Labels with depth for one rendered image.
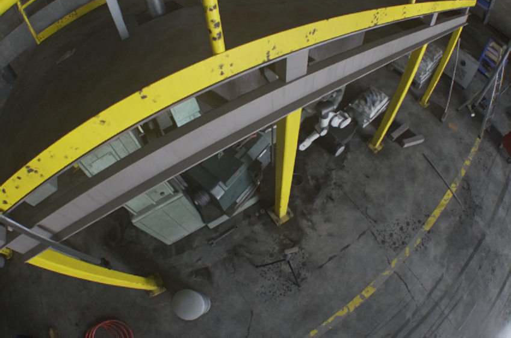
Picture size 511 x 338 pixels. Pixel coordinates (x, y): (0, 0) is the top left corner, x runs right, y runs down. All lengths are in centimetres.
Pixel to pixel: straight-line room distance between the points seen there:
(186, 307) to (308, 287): 123
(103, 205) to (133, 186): 19
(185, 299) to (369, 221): 216
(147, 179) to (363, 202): 245
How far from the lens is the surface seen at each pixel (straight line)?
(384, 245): 288
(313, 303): 258
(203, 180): 199
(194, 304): 227
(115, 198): 114
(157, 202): 203
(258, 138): 214
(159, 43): 123
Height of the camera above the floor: 253
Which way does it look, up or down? 54 degrees down
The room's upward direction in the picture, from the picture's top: 6 degrees counter-clockwise
